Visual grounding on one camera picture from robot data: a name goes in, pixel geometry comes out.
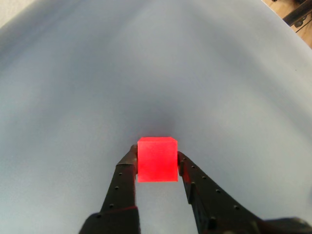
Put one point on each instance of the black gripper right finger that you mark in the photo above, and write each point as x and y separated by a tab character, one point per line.
214	209

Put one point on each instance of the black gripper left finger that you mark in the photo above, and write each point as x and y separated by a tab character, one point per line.
119	195

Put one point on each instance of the red cube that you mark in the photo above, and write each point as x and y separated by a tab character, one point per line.
157	161

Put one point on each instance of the black wheeled furniture base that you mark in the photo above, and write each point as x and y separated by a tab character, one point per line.
298	14

